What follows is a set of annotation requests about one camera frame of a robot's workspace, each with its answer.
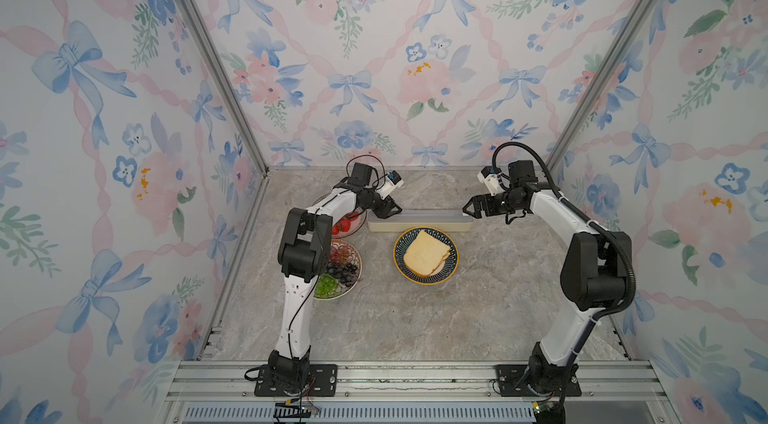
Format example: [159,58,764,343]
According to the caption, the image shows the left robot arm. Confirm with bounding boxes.
[263,162,403,396]

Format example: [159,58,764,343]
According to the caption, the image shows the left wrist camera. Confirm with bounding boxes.
[376,171,404,199]

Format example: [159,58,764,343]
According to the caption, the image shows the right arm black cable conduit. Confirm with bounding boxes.
[491,141,637,329]

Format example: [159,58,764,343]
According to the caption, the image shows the plate of grapes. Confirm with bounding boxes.
[314,240,363,300]

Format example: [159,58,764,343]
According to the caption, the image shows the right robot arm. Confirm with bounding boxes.
[463,161,634,396]

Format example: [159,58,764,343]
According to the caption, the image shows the blue yellow-rimmed plate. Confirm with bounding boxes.
[393,227,460,286]

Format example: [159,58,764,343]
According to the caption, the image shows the cream plastic wrap dispenser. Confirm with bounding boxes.
[367,210,475,233]

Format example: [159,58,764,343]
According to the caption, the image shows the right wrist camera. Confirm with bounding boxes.
[477,166,504,196]

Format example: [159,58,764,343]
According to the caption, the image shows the aluminium front rail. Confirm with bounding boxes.
[156,361,681,423]

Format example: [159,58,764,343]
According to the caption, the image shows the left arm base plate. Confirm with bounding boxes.
[254,364,338,398]

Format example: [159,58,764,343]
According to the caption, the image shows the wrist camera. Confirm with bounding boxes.
[376,171,404,199]
[477,166,504,196]

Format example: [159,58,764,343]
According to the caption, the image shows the glass bowl of strawberries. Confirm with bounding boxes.
[308,189,367,239]

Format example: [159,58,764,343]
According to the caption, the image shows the bread slices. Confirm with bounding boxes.
[403,230,451,277]

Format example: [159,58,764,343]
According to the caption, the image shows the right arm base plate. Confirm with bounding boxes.
[494,364,582,398]

